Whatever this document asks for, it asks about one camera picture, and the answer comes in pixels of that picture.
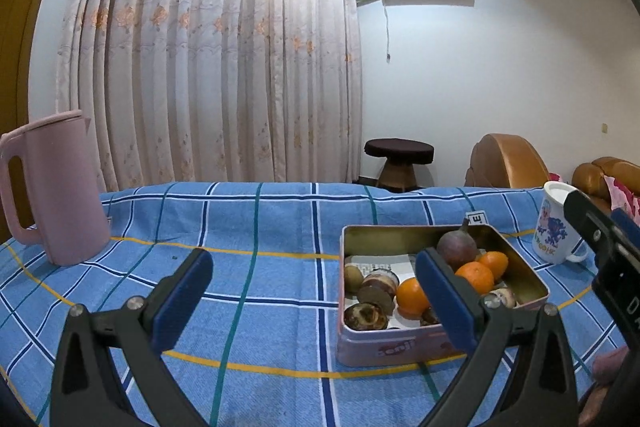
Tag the purple round fruit with stem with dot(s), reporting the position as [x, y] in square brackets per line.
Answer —
[455, 249]

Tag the brown wooden door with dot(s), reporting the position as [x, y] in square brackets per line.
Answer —
[25, 32]

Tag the large orange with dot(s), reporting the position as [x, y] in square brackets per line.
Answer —
[411, 297]

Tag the person's right hand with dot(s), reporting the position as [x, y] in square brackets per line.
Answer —
[607, 364]

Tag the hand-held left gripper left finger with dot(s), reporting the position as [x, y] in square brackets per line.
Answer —
[180, 302]

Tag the pink electric kettle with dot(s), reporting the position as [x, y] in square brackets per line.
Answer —
[65, 187]

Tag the cut brown fruit piece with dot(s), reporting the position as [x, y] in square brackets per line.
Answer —
[380, 281]
[366, 316]
[375, 298]

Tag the small orange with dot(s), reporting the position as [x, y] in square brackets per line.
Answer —
[495, 263]
[475, 278]

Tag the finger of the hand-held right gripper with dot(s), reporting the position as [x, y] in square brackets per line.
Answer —
[629, 232]
[587, 219]

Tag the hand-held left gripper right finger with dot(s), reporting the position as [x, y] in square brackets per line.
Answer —
[445, 302]

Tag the round yellow-green fruit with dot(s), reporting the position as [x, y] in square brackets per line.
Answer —
[353, 279]

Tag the white printed cup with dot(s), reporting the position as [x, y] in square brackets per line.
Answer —
[550, 227]

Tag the dark brown water chestnut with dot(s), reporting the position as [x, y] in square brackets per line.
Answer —
[430, 318]

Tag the brown leather armchair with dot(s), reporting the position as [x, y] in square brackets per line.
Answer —
[505, 159]

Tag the brown leather sofa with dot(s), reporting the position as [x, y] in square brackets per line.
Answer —
[590, 174]

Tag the pale floral curtain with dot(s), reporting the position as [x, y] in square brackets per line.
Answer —
[200, 57]

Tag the pink floral cushion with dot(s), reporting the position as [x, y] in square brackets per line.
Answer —
[622, 192]

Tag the dark round wooden stool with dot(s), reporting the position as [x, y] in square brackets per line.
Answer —
[397, 149]

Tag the blue checked cloth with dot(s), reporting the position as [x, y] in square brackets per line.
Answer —
[250, 217]

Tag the pink metal tin box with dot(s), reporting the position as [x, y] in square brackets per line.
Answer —
[380, 347]

